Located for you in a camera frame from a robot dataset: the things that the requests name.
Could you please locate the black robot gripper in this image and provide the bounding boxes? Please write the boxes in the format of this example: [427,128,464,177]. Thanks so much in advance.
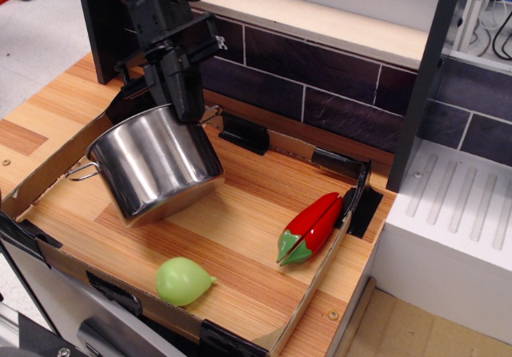
[121,0,226,122]

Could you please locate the stainless steel pot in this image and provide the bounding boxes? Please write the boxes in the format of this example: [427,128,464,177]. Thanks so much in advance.
[66,105,224,227]

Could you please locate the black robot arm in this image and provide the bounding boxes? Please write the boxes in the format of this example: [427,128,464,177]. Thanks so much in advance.
[121,0,226,122]

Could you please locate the cardboard fence with black tape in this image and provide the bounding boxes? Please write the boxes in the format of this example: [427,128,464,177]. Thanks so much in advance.
[0,78,384,357]

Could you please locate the light wooden shelf board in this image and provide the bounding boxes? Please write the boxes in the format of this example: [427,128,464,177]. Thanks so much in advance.
[193,0,428,70]

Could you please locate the green toy pear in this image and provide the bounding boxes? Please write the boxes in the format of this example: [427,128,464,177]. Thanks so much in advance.
[155,257,217,307]

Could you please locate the red toy chili pepper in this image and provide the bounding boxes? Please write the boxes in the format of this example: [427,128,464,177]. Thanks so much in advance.
[277,192,343,267]

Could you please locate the white toy sink drainboard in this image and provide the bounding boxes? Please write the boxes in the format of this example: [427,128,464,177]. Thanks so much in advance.
[371,141,511,343]

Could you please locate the dark grey shelf post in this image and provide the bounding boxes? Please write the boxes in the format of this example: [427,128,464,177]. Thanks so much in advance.
[386,0,458,192]

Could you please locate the black cables in background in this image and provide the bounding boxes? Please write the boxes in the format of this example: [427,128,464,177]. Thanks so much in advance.
[467,0,512,62]

